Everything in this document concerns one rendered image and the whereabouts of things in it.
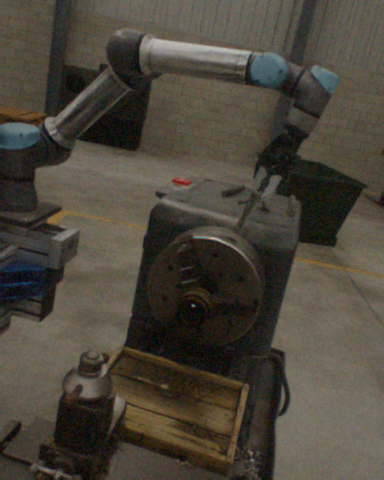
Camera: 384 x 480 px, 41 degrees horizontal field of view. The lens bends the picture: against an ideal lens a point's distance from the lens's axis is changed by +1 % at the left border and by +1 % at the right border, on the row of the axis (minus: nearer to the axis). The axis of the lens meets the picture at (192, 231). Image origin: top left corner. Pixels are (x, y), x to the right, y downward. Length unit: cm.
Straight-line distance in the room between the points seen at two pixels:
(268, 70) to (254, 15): 1021
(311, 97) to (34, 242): 85
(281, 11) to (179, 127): 311
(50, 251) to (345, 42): 1046
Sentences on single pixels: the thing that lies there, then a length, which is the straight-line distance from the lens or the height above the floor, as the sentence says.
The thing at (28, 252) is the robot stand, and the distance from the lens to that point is 153.
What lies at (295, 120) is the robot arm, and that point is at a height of 157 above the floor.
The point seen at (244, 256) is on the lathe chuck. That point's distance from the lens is 133.
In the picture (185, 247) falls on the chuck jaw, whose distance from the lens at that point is 134.
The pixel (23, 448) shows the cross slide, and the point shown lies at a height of 97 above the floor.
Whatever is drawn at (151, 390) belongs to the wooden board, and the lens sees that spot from 130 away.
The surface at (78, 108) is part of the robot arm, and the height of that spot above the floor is 147.
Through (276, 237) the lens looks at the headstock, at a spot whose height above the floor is 124.
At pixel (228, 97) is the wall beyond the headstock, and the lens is 1125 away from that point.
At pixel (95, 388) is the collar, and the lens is 84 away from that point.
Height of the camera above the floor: 162
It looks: 17 degrees down
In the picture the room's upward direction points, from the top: 12 degrees clockwise
